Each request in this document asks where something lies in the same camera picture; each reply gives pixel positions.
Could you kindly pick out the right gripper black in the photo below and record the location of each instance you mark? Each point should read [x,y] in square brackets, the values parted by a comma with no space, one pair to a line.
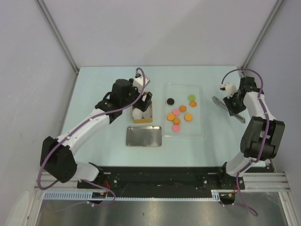
[232,109]

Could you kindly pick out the black sandwich cookie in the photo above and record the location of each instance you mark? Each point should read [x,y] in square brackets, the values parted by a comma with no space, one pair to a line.
[170,101]

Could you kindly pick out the left corner frame post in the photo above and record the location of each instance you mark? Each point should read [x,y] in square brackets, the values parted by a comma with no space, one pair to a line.
[57,34]

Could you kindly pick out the orange swirl cookie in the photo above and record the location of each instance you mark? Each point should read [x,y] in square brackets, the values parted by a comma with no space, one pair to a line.
[193,104]

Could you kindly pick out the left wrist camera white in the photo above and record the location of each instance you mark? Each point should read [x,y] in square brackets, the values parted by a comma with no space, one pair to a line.
[138,82]

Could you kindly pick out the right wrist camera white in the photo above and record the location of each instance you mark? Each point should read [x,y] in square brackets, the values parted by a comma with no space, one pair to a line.
[229,88]

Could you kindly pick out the pink sandwich cookie lower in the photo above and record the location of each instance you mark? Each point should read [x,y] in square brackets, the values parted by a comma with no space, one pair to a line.
[176,128]

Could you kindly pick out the silver tin lid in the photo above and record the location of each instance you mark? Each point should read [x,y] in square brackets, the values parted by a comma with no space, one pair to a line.
[147,136]

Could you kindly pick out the clear plastic tray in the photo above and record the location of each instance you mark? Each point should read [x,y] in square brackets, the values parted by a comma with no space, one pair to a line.
[180,93]

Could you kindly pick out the pink sandwich cookie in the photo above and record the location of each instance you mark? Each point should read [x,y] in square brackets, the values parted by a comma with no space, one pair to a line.
[176,112]
[176,128]

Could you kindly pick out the orange flower cookie upper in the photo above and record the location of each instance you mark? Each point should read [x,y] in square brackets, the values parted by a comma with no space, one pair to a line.
[183,108]

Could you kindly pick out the pink sandwich cookie upper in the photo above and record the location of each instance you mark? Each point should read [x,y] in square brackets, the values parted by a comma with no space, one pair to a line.
[176,112]

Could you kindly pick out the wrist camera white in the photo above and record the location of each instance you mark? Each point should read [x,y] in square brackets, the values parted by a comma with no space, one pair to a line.
[229,88]
[138,82]

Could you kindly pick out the white slotted cable duct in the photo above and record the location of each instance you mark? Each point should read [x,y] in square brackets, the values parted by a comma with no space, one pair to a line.
[101,196]

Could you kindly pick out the right corner frame post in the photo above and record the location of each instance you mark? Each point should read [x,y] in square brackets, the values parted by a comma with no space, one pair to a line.
[263,32]

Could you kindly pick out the orange round biscuit left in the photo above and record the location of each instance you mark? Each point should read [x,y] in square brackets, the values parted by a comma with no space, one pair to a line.
[170,116]

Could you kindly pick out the orange flower cookie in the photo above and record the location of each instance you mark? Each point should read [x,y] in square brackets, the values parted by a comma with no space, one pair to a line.
[183,108]
[176,121]

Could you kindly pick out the white paper cup near-left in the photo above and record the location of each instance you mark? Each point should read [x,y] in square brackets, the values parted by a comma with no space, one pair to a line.
[137,114]

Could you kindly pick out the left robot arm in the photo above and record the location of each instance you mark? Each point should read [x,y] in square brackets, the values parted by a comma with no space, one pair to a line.
[57,156]

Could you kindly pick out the metal tongs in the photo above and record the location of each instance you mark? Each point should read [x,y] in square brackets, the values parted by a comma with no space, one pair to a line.
[218,102]

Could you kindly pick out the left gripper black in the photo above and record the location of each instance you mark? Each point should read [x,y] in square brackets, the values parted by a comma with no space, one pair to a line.
[142,105]

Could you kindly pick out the green sandwich cookie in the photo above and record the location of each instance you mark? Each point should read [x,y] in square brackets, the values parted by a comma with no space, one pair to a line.
[192,97]

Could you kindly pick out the orange round biscuit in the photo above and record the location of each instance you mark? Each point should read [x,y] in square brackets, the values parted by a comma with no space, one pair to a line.
[170,116]
[188,117]

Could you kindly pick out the orange round biscuit right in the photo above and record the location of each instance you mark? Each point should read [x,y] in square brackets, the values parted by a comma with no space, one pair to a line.
[188,117]

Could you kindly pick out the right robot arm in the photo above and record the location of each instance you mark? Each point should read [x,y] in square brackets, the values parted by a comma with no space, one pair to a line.
[262,137]

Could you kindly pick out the orange flower cookie lower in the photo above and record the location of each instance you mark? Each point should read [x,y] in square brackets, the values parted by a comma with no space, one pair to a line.
[176,121]

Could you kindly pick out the corner frame post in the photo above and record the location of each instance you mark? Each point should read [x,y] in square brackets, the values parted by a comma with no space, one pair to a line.
[263,32]
[57,34]

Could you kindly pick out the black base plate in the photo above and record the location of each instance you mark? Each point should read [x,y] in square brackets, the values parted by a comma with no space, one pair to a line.
[158,180]

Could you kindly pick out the aluminium frame rail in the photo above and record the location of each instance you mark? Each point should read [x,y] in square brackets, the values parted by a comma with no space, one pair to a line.
[254,182]

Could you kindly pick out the white paper cup near-right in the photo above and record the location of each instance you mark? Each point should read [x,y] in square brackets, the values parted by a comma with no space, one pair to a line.
[148,113]

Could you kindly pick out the gold cookie tin box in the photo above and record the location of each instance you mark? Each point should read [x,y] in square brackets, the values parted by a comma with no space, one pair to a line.
[142,120]

